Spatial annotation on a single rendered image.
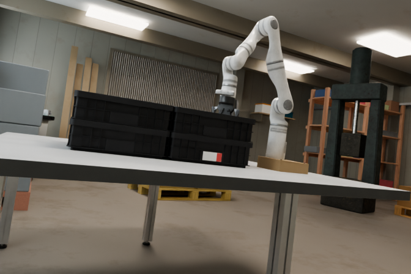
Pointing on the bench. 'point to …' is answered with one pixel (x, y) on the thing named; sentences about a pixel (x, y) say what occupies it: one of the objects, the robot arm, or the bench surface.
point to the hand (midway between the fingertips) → (222, 126)
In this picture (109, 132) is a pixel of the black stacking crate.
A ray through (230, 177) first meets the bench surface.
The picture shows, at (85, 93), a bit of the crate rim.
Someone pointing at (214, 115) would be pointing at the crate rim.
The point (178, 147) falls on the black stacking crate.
